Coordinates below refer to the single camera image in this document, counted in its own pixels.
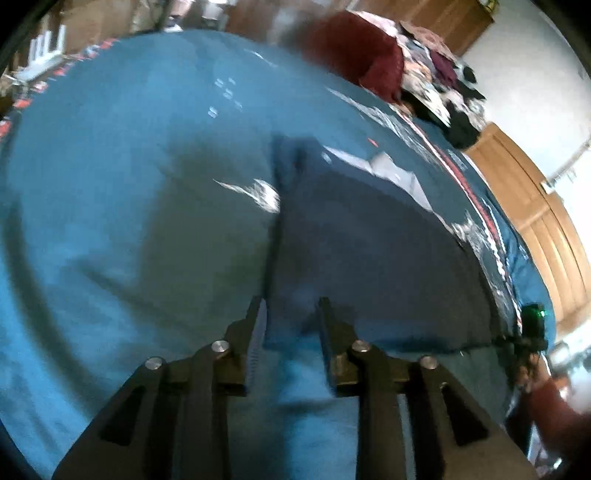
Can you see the wooden headboard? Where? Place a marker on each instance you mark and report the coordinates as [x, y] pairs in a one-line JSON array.
[[531, 198]]

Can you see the wooden cabinet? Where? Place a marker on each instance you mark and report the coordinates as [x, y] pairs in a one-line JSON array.
[[452, 18]]

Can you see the pile of mixed clothes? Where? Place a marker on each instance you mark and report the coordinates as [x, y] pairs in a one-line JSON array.
[[443, 69]]

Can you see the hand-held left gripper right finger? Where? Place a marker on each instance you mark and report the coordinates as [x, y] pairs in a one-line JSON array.
[[327, 344]]

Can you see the dark red cloth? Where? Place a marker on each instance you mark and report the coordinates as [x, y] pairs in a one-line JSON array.
[[360, 50]]

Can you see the blue patterned blanket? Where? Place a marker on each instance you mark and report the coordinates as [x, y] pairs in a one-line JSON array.
[[115, 184]]

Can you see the navy blue garment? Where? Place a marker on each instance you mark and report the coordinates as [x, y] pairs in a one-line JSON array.
[[369, 254]]

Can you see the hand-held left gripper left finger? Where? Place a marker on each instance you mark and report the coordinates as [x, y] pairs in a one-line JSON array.
[[257, 337]]

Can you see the white upright object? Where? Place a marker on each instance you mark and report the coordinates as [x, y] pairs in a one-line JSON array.
[[44, 50]]

